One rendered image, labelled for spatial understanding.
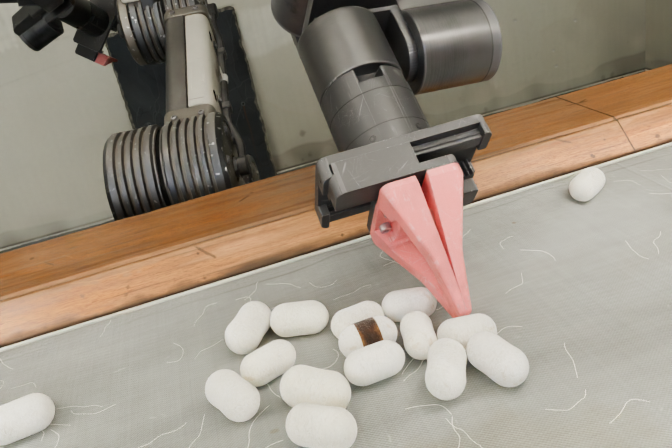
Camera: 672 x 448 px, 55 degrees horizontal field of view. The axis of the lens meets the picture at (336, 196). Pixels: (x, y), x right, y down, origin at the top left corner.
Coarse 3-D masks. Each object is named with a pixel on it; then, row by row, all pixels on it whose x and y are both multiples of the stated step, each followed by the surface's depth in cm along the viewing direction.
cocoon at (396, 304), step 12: (420, 288) 37; (384, 300) 37; (396, 300) 36; (408, 300) 36; (420, 300) 36; (432, 300) 36; (384, 312) 37; (396, 312) 36; (408, 312) 36; (432, 312) 37
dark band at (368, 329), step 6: (372, 318) 35; (354, 324) 35; (360, 324) 34; (366, 324) 34; (372, 324) 34; (360, 330) 34; (366, 330) 34; (372, 330) 34; (378, 330) 34; (360, 336) 34; (366, 336) 34; (372, 336) 34; (378, 336) 34; (366, 342) 34; (372, 342) 34
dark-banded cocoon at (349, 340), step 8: (376, 320) 35; (384, 320) 35; (352, 328) 34; (384, 328) 34; (392, 328) 34; (344, 336) 34; (352, 336) 34; (384, 336) 34; (392, 336) 34; (344, 344) 34; (352, 344) 34; (360, 344) 34; (344, 352) 34
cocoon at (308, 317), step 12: (312, 300) 38; (276, 312) 37; (288, 312) 37; (300, 312) 37; (312, 312) 37; (324, 312) 37; (276, 324) 37; (288, 324) 37; (300, 324) 37; (312, 324) 37; (324, 324) 37; (288, 336) 37
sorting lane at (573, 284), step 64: (512, 192) 49; (640, 192) 46; (320, 256) 46; (384, 256) 44; (512, 256) 41; (576, 256) 40; (640, 256) 38; (128, 320) 43; (192, 320) 42; (512, 320) 35; (576, 320) 34; (640, 320) 33; (0, 384) 39; (64, 384) 38; (128, 384) 37; (192, 384) 36; (384, 384) 33; (576, 384) 30; (640, 384) 29
